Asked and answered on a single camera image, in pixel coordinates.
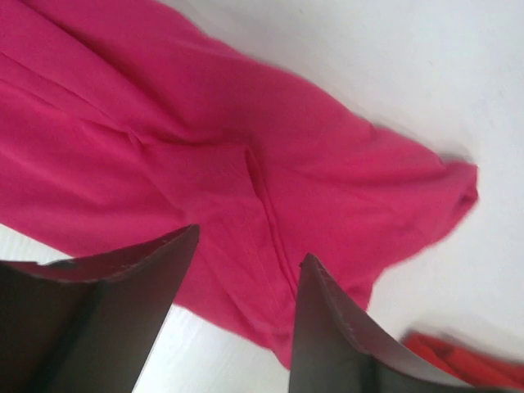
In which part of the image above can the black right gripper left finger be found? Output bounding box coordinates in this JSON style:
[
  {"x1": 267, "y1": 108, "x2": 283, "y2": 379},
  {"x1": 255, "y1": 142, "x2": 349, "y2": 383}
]
[{"x1": 1, "y1": 225, "x2": 200, "y2": 392}]

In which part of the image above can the folded red t shirt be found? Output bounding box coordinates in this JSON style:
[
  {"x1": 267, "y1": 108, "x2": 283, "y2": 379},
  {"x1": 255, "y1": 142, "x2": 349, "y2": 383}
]
[{"x1": 402, "y1": 332, "x2": 523, "y2": 391}]

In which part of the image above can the pink t shirt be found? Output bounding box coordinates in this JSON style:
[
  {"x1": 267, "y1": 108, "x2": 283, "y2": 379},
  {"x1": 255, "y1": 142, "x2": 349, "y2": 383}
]
[{"x1": 1, "y1": 1, "x2": 478, "y2": 367}]

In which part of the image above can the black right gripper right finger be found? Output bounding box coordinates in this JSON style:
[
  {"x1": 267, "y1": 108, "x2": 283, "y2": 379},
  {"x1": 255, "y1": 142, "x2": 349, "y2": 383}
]
[{"x1": 289, "y1": 254, "x2": 476, "y2": 392}]

